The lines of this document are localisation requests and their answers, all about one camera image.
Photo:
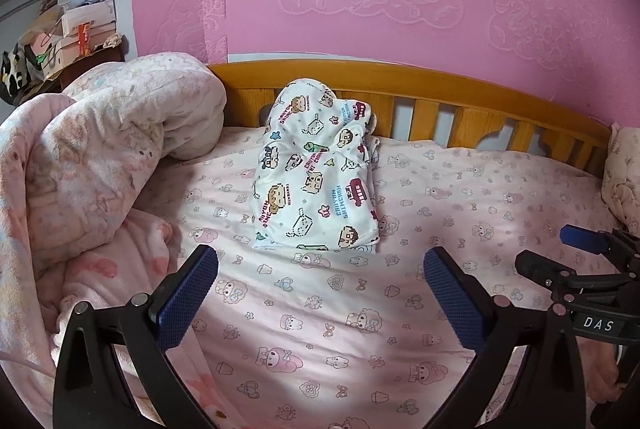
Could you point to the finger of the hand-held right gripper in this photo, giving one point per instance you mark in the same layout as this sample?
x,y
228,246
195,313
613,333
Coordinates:
x,y
542,269
582,238

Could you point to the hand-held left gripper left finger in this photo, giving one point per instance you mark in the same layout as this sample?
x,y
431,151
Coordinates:
x,y
187,299

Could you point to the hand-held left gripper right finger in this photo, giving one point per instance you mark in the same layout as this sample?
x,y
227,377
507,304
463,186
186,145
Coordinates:
x,y
452,304

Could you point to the pink fleece blanket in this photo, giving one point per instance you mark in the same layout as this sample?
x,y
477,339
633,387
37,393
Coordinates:
x,y
602,379

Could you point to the cream printed blanket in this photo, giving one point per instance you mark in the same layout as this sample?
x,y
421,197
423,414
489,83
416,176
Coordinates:
x,y
622,169

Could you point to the pink printed bed sheet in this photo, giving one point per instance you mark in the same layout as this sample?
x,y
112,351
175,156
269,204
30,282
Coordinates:
x,y
325,334

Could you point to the pink printed quilt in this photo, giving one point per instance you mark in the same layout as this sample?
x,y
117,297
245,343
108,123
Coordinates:
x,y
100,149

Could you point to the dark wooden cabinet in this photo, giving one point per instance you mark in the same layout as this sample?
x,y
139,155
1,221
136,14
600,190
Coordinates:
x,y
95,61

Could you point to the black and white plush bag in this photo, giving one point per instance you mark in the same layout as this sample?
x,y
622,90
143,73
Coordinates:
x,y
11,76

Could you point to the pile of cardboard boxes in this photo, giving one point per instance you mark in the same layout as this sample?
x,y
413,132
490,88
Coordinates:
x,y
85,16

